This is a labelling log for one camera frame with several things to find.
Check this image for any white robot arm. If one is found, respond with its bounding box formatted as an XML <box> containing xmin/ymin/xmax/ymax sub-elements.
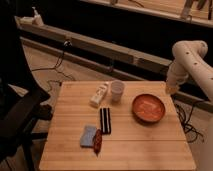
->
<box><xmin>166</xmin><ymin>40</ymin><xmax>213</xmax><ymax>103</ymax></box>

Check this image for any white plastic cup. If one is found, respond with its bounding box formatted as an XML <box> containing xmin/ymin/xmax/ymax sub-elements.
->
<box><xmin>110</xmin><ymin>80</ymin><xmax>125</xmax><ymax>102</ymax></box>

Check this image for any white lying bottle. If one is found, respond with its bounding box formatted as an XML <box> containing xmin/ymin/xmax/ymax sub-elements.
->
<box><xmin>90</xmin><ymin>82</ymin><xmax>109</xmax><ymax>107</ymax></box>

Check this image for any black white striped block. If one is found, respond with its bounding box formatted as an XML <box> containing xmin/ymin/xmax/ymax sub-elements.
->
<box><xmin>100</xmin><ymin>108</ymin><xmax>111</xmax><ymax>135</ymax></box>

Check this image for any orange round bowl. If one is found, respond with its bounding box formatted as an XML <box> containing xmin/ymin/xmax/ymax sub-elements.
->
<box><xmin>132</xmin><ymin>94</ymin><xmax>166</xmax><ymax>123</ymax></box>

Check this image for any wooden square table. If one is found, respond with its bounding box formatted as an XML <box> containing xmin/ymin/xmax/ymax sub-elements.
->
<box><xmin>39</xmin><ymin>81</ymin><xmax>196</xmax><ymax>171</ymax></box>

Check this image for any brown red oblong object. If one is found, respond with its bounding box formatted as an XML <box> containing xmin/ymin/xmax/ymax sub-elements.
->
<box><xmin>93</xmin><ymin>129</ymin><xmax>102</xmax><ymax>155</ymax></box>

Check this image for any blue grey sponge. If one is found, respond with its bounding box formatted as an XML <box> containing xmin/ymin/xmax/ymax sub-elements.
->
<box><xmin>80</xmin><ymin>125</ymin><xmax>97</xmax><ymax>147</ymax></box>

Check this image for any black office chair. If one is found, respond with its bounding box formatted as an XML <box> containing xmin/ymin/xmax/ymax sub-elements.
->
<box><xmin>0</xmin><ymin>0</ymin><xmax>52</xmax><ymax>171</ymax></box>

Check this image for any white pump dispenser bottle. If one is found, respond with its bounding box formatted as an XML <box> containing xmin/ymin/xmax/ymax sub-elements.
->
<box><xmin>32</xmin><ymin>7</ymin><xmax>44</xmax><ymax>26</ymax></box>

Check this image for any black cable left floor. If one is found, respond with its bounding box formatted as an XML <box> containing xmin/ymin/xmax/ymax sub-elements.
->
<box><xmin>31</xmin><ymin>38</ymin><xmax>77</xmax><ymax>94</ymax></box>

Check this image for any black cable floor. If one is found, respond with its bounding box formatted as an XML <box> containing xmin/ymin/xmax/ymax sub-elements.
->
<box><xmin>174</xmin><ymin>99</ymin><xmax>208</xmax><ymax>144</ymax></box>
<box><xmin>31</xmin><ymin>38</ymin><xmax>77</xmax><ymax>94</ymax></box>

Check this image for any black cable right floor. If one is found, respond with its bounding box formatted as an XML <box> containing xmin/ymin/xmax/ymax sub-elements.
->
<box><xmin>174</xmin><ymin>99</ymin><xmax>208</xmax><ymax>144</ymax></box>

